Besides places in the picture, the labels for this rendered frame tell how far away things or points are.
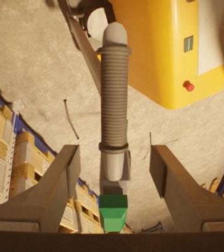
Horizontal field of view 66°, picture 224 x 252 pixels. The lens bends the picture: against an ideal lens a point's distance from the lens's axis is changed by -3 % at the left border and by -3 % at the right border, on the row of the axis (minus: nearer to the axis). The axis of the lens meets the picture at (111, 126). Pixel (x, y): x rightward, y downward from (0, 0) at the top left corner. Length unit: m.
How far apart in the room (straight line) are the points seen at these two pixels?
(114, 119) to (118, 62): 0.07
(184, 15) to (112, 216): 0.69
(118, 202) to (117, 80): 0.15
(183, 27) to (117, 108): 0.60
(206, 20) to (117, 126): 0.68
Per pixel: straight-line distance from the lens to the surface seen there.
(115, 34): 0.21
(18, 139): 1.68
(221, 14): 0.87
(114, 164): 0.24
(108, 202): 0.25
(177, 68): 0.85
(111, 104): 0.21
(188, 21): 0.78
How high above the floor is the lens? 1.50
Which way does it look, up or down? 43 degrees down
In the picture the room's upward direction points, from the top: 158 degrees clockwise
